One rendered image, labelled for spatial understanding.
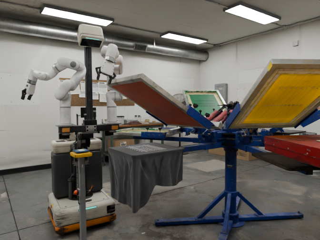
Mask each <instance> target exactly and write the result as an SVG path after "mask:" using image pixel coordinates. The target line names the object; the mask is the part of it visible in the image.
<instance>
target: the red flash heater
mask: <svg viewBox="0 0 320 240"><path fill-rule="evenodd" d="M316 140H320V135H279V136H264V144H265V150H268V151H271V152H274V153H277V154H279V155H282V156H285V157H288V158H291V159H294V160H298V161H301V162H304V163H307V164H309V165H312V166H315V167H318V168H320V142H317V141H316Z"/></svg>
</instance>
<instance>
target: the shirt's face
mask: <svg viewBox="0 0 320 240"><path fill-rule="evenodd" d="M146 144H148V145H152V146H157V147H161V148H166V149H163V150H154V151H147V152H140V151H137V150H132V149H129V148H126V147H129V146H138V145H146ZM109 148H112V149H115V150H118V151H121V152H125V153H127V154H130V155H140V154H147V153H154V152H161V151H168V150H177V149H182V148H180V147H175V146H170V145H165V144H160V143H155V142H152V143H143V144H135V145H126V146H117V147H109Z"/></svg>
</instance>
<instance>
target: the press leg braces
mask: <svg viewBox="0 0 320 240"><path fill-rule="evenodd" d="M224 197H225V192H224V191H223V192H222V193H221V194H220V195H219V196H218V197H217V198H216V199H215V200H214V201H213V202H212V203H210V204H209V205H208V206H207V207H206V208H205V209H204V210H203V211H202V212H201V213H200V214H199V215H198V216H197V217H194V218H195V220H205V218H204V216H205V215H206V214H207V213H208V212H209V211H210V210H211V209H212V208H213V207H214V206H215V205H216V204H217V203H218V202H219V201H221V200H222V199H223V198H224ZM238 197H239V198H240V199H242V200H243V201H244V202H245V203H246V204H247V205H248V206H249V207H251V208H252V209H253V210H254V211H255V212H256V213H255V215H256V216H257V217H261V216H266V215H265V214H264V213H261V212H260V211H259V210H258V209H257V208H256V207H255V206H253V205H252V204H251V203H250V202H249V201H248V200H247V199H246V198H245V197H243V196H242V195H241V194H240V193H239V192H238ZM230 205H231V193H228V195H227V203H226V211H225V218H224V224H223V228H222V230H221V232H220V233H223V234H228V232H229V229H228V223H229V216H230Z"/></svg>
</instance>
